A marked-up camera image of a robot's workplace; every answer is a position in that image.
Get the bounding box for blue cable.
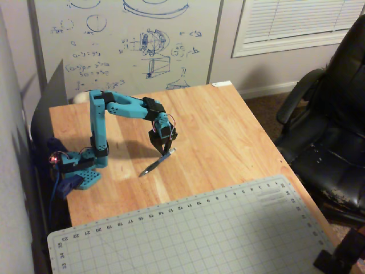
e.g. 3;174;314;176
47;168;62;232

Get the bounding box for grey gridded cutting mat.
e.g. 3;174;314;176
47;174;336;274

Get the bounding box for white baseboard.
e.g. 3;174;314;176
238;81;299;99

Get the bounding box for whiteboard with blue drawings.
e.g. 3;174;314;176
27;0;225;99

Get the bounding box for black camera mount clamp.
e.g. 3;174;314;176
313;228;365;274

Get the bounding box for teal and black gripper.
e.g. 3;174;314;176
148;112;179;156

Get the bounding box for dark blue table clamp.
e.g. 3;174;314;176
55;175;84;199
46;136;68;160

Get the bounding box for white round roll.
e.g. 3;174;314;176
72;90;91;104

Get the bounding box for black leather office chair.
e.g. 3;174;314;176
275;13;365;229

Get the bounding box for window with white blinds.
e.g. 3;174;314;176
230;0;365;59

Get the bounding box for dark blue ballpoint pen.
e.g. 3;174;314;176
139;147;177;178

